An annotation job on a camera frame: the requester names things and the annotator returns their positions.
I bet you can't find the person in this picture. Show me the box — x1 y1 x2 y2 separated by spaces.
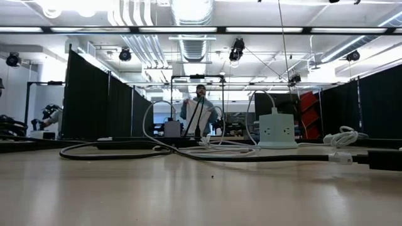
180 83 219 136

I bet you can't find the black background station frame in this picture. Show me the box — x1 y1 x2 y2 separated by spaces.
170 73 225 126

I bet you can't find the thin hanging wire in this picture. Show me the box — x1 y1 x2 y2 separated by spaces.
277 0 295 104

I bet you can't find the red shelf rack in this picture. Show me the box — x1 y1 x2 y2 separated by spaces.
298 90 322 140

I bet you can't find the white multiport charging block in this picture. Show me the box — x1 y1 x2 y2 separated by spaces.
257 113 298 149

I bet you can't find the small white box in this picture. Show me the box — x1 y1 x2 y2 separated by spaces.
29 130 57 140

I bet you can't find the black background partition panel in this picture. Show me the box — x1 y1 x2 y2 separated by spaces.
254 92 300 122

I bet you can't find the white cloth sheet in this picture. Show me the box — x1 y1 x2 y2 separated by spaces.
185 99 212 135

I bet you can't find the small white USB charger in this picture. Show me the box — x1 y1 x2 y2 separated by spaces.
164 121 182 138

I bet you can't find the black overhead light bar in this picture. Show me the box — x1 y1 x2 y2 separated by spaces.
0 26 402 35

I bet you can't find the black power strip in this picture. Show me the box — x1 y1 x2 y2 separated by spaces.
95 136 202 151

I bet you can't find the silver ventilation duct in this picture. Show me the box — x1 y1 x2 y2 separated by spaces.
169 0 217 63

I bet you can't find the dark equipment pile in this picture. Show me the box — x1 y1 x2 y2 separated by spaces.
0 114 28 137

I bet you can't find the white USB cable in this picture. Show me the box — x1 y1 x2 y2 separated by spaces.
296 126 370 149
245 90 279 147
142 100 257 158
197 105 261 150

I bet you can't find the black USB cable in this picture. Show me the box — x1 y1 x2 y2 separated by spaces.
183 96 205 139
58 140 402 172

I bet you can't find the black aluminium table frame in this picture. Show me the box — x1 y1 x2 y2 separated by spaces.
0 135 402 154

